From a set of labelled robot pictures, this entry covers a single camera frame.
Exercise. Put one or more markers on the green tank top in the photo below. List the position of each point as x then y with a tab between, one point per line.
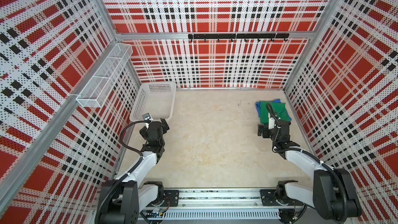
273	109

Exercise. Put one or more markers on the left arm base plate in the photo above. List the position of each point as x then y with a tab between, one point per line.
170	198

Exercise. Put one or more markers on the blue tank top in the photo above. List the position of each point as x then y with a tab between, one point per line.
258	107

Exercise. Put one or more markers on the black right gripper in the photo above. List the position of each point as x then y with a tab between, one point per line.
265	129

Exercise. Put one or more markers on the black wall hook rail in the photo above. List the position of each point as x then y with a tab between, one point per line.
270	36

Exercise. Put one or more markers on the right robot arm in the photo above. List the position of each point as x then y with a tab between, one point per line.
332	194

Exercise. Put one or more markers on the white plastic laundry basket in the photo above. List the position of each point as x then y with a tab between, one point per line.
156	99

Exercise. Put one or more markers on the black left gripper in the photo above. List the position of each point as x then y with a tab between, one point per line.
143	132

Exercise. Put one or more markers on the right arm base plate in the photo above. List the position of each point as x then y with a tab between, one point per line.
269	197

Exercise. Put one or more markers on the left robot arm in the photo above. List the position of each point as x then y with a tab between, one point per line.
121	200

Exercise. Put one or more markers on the aluminium front rail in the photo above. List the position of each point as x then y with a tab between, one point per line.
243	197

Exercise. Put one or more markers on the white wire wall shelf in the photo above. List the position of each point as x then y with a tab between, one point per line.
106	74

